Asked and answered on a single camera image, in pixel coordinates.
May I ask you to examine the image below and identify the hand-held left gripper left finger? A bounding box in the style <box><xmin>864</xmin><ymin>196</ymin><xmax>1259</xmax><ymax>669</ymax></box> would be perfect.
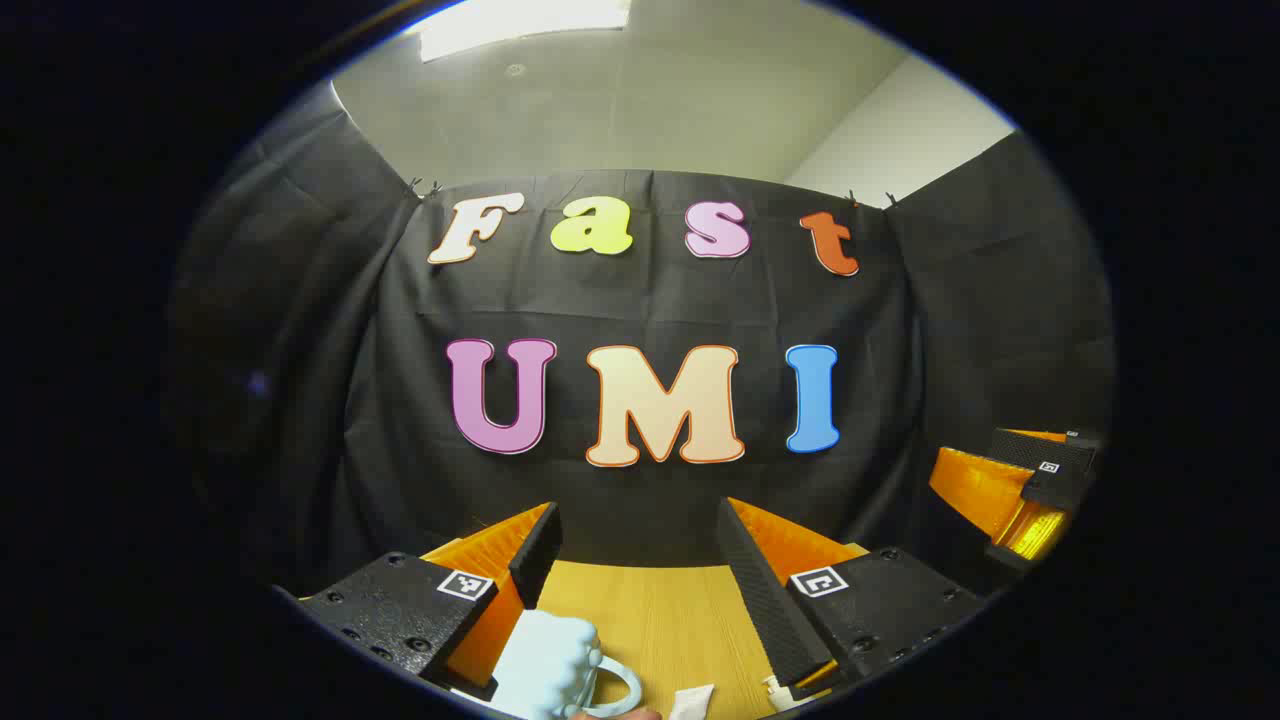
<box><xmin>298</xmin><ymin>502</ymin><xmax>563</xmax><ymax>701</ymax></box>

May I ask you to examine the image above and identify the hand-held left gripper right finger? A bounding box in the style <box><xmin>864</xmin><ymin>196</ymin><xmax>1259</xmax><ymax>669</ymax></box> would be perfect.
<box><xmin>715</xmin><ymin>496</ymin><xmax>987</xmax><ymax>693</ymax></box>

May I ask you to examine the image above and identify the light blue suitcase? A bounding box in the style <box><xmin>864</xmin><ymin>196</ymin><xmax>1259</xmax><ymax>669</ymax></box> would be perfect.
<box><xmin>490</xmin><ymin>608</ymin><xmax>643</xmax><ymax>720</ymax></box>

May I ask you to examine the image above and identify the black backdrop cloth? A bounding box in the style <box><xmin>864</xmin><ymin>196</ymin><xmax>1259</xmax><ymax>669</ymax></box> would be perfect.
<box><xmin>165</xmin><ymin>85</ymin><xmax>1116</xmax><ymax>621</ymax></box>

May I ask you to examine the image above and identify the ceiling light panel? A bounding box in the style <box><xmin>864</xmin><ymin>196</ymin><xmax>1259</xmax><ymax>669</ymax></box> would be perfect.
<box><xmin>418</xmin><ymin>0</ymin><xmax>633</xmax><ymax>63</ymax></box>

